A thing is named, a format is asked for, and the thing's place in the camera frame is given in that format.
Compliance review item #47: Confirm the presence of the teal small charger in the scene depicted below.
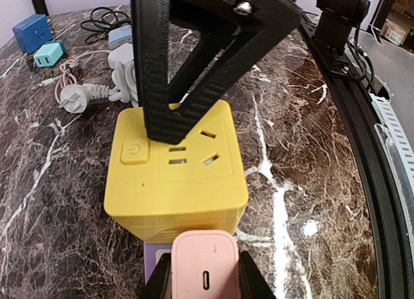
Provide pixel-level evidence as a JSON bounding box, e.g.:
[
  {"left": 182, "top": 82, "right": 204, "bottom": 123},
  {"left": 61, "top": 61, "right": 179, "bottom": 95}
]
[{"left": 34, "top": 40, "right": 66, "bottom": 68}]

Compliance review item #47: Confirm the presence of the light blue charger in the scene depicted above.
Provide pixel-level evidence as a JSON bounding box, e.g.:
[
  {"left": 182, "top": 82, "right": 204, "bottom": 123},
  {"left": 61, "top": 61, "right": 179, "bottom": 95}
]
[{"left": 108, "top": 25, "right": 133, "bottom": 50}]

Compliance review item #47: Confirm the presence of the dark blue cube socket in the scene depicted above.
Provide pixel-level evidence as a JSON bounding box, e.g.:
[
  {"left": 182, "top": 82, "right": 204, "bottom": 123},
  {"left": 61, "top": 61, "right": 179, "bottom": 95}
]
[{"left": 12, "top": 14, "right": 53, "bottom": 54}]

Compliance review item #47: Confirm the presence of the white charger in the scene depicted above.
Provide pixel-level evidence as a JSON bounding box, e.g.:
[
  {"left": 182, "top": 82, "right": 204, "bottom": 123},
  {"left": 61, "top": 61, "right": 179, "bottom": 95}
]
[{"left": 107, "top": 43, "right": 134, "bottom": 70}]

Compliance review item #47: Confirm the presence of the purple power strip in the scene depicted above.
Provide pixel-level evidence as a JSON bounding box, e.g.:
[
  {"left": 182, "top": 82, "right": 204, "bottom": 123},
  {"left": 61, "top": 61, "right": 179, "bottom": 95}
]
[{"left": 144, "top": 243, "right": 172, "bottom": 284}]

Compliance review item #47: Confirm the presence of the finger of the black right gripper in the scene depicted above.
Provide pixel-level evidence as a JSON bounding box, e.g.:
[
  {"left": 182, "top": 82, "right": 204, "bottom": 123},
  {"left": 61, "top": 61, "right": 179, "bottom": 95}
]
[{"left": 131, "top": 0, "right": 302, "bottom": 144}]

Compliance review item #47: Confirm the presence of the white slotted cable duct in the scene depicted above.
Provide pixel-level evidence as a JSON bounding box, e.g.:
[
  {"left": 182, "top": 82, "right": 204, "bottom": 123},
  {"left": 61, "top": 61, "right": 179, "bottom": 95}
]
[{"left": 369, "top": 93, "right": 413, "bottom": 184}]

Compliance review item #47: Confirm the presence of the black cable bundle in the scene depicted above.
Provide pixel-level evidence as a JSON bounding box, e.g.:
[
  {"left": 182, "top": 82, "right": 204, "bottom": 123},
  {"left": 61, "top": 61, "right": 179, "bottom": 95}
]
[{"left": 80, "top": 6, "right": 132, "bottom": 38}]

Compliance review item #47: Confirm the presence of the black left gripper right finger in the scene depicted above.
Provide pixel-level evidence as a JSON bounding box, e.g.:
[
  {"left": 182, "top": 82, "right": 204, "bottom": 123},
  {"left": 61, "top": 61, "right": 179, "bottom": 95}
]
[{"left": 239, "top": 251, "right": 276, "bottom": 299}]

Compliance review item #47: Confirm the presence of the pink white usb cable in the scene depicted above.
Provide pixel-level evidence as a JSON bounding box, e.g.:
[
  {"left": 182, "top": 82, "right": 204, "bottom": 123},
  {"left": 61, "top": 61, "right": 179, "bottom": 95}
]
[{"left": 38, "top": 49, "right": 113, "bottom": 107}]

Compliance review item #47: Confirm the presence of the black front aluminium rail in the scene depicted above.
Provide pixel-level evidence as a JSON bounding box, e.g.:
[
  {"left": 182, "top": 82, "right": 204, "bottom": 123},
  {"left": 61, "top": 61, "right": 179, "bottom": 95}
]
[{"left": 300, "top": 17, "right": 413, "bottom": 298}]

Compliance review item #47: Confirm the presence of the white coiled power cord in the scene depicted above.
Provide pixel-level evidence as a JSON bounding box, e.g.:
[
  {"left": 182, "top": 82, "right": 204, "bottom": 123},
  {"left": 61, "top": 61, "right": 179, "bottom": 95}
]
[{"left": 60, "top": 61, "right": 143, "bottom": 115}]

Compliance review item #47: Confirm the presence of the yellow cube socket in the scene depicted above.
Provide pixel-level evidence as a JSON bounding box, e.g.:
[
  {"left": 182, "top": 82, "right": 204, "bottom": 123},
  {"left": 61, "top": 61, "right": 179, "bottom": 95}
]
[{"left": 103, "top": 100, "right": 248, "bottom": 243}]

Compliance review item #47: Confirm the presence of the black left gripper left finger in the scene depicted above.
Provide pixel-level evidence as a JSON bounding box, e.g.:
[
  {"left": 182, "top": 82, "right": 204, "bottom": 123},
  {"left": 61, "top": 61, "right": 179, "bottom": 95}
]
[{"left": 142, "top": 253, "right": 171, "bottom": 299}]

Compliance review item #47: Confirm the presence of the pink charger plug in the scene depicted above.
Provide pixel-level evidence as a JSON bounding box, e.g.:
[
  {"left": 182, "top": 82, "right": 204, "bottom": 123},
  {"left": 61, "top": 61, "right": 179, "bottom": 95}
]
[{"left": 171, "top": 230, "right": 241, "bottom": 298}]

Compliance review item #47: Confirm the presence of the left black frame post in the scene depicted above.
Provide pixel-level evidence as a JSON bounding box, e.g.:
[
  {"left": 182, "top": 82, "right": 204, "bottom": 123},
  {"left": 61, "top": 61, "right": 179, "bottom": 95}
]
[{"left": 31, "top": 0, "right": 49, "bottom": 16}]

